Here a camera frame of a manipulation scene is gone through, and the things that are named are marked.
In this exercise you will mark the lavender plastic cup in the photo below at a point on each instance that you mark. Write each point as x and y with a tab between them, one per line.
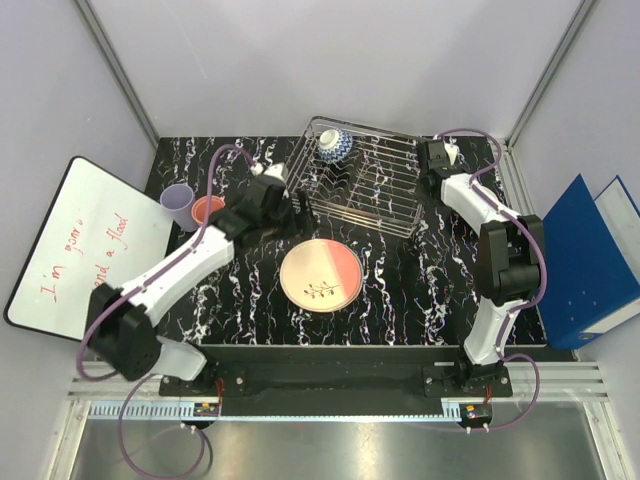
177	200

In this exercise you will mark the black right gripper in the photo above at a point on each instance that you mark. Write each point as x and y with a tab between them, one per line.
422	175

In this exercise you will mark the pink plastic cup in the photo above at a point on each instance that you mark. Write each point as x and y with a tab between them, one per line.
206	205

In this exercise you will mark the chrome wire dish rack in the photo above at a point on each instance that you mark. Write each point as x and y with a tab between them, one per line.
373	186

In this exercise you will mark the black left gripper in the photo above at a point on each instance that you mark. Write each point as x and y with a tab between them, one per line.
302	222

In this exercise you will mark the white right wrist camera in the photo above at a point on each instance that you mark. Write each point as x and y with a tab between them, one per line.
451	153

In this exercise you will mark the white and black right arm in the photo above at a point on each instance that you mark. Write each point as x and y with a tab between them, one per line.
509	262

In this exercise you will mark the white whiteboard with red writing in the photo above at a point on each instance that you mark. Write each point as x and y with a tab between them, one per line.
99	229

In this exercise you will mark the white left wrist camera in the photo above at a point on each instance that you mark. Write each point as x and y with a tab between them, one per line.
278	171

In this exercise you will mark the pink and cream plate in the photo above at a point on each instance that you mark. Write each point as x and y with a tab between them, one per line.
312	273

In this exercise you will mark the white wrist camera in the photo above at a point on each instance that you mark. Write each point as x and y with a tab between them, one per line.
278	171
451	153

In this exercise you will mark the right aluminium frame rail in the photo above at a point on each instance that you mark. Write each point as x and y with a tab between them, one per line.
565	44

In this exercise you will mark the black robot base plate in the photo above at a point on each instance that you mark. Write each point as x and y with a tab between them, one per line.
433	371

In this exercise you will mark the blue and cream plate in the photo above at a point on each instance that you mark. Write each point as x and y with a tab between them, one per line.
353	284

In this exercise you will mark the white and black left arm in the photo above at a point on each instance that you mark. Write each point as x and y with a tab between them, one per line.
121	326

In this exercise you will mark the blue ring binder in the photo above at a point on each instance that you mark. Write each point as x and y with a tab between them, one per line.
592	257

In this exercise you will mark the aluminium frame rail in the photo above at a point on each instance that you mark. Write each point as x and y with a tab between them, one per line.
565	44
109	55

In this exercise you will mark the blue and white patterned bowl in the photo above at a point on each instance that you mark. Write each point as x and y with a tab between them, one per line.
334	145

